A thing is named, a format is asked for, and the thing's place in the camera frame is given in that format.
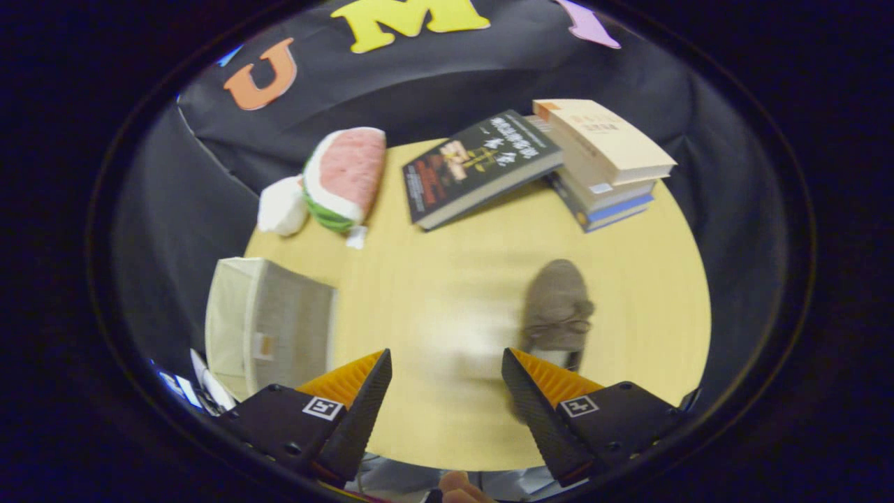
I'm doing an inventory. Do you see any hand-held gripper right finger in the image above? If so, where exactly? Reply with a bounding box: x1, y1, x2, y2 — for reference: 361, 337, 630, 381
501, 348, 699, 488

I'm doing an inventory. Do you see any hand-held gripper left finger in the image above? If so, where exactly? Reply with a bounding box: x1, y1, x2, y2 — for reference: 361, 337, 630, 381
220, 349, 393, 488

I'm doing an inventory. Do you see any brown moccasin shoe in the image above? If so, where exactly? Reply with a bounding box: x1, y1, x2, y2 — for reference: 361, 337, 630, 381
518, 259, 596, 371

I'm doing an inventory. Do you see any foldable fabric storage box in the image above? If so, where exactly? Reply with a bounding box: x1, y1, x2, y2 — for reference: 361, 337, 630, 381
205, 257, 337, 402

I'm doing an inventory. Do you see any person's grey clothing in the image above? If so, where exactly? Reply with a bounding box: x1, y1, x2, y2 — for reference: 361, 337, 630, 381
349, 453, 559, 501

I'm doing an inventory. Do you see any white paper sheet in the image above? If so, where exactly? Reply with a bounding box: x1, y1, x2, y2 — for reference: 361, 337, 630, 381
190, 349, 237, 413

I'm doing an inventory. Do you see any blue printed package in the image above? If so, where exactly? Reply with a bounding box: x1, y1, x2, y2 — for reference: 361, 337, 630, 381
154, 363, 203, 409

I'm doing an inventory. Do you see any blue cover book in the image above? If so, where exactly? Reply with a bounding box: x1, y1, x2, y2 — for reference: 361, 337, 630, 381
545, 175, 655, 233

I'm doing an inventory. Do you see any white plush toy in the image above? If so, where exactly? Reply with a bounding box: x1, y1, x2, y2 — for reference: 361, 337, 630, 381
257, 175, 309, 236

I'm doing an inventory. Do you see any grey cover book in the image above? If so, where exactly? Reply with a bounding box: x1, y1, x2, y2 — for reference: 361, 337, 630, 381
552, 168, 657, 214

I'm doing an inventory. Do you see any watermelon slice plush toy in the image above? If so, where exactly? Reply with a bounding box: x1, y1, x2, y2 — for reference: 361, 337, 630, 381
302, 126, 387, 250

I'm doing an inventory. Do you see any black cover book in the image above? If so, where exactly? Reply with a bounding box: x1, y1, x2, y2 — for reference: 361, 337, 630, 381
402, 110, 564, 231

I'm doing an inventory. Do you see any beige cover book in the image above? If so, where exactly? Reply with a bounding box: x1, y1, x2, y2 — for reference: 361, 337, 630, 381
532, 99, 677, 188

